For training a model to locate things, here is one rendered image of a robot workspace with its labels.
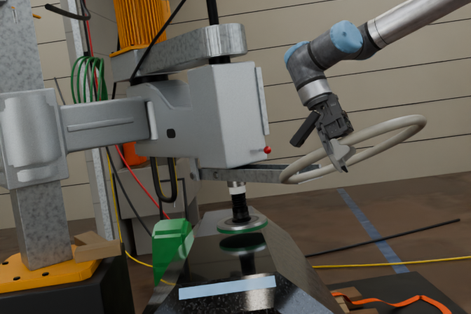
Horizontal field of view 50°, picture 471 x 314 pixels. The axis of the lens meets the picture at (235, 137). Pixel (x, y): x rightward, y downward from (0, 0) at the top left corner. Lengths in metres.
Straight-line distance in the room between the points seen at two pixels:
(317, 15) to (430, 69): 1.66
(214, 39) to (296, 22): 5.00
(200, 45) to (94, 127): 0.71
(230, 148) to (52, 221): 0.90
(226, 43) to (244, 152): 0.44
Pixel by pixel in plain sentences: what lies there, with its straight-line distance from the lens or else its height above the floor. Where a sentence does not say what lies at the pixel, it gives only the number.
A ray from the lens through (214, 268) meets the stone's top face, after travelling 1.84.
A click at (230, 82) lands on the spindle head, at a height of 1.47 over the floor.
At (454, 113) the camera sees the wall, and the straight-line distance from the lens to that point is 7.36.
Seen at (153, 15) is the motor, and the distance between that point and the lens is 2.66.
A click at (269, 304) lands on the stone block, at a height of 0.75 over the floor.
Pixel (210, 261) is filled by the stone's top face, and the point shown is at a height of 0.83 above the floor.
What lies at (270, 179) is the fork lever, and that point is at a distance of 1.89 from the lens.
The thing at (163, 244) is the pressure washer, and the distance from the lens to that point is 3.72.
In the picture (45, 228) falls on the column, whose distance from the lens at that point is 2.44.
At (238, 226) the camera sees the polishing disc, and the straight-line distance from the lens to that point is 2.11.
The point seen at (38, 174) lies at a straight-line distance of 2.35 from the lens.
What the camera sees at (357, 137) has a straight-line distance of 1.42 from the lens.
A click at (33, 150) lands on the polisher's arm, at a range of 2.33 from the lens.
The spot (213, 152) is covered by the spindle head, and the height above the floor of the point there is 1.20.
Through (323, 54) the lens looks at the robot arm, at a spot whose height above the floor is 1.49.
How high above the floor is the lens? 1.41
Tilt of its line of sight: 5 degrees down
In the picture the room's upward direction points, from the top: 8 degrees counter-clockwise
